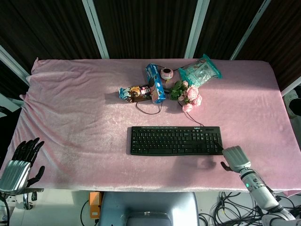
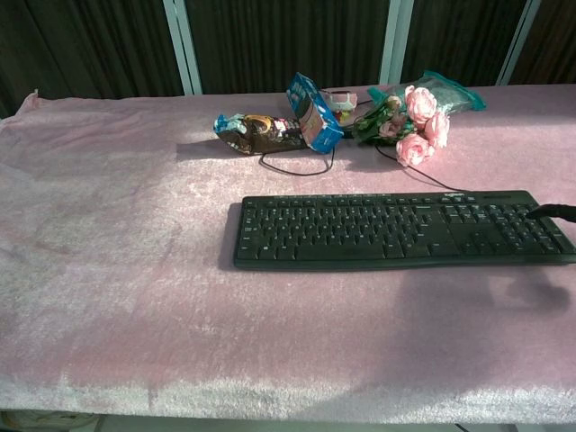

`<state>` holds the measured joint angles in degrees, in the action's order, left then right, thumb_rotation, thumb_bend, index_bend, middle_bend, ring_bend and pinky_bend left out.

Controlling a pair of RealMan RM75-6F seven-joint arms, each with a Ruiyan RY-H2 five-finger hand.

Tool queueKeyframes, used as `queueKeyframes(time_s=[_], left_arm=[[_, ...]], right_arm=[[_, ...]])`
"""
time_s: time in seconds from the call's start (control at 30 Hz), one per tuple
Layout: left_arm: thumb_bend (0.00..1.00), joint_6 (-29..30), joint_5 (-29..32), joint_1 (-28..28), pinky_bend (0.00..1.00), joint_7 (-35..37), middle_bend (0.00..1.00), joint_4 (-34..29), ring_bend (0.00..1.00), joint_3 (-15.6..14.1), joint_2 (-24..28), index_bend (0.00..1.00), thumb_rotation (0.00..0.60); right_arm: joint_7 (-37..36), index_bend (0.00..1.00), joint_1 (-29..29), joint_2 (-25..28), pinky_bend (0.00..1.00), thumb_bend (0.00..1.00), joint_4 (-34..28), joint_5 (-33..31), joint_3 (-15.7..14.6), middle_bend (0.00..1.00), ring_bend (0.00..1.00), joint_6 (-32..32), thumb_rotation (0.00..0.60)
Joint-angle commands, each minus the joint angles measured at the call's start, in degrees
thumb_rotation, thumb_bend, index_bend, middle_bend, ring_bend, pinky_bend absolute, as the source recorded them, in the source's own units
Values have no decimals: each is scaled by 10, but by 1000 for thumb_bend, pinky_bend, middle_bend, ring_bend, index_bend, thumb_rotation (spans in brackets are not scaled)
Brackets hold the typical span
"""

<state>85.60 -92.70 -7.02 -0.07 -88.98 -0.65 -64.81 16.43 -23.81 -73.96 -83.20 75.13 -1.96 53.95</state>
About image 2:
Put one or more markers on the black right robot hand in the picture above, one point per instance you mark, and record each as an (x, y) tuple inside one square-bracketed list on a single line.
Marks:
[(552, 210)]

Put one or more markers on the black computer keyboard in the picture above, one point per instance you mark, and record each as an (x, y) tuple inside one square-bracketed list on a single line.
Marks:
[(387, 231)]

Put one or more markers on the clear teal-edged plastic bag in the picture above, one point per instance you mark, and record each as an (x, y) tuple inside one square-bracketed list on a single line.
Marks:
[(450, 94)]

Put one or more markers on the pink artificial rose bouquet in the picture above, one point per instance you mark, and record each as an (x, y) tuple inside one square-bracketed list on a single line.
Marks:
[(414, 123)]

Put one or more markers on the blue cookie box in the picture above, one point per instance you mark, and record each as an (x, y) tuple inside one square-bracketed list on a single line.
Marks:
[(312, 114)]

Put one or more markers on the dark brown snack bag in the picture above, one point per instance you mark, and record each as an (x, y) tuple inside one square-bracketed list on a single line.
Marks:
[(258, 134)]

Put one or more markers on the dark curtain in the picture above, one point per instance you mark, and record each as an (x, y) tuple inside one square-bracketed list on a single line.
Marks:
[(283, 40)]

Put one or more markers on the pink plush table cloth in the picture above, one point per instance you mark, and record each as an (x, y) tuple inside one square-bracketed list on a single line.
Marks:
[(180, 270)]

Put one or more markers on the white metal frame post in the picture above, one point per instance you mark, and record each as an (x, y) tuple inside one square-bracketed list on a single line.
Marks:
[(517, 42), (182, 45), (396, 40)]

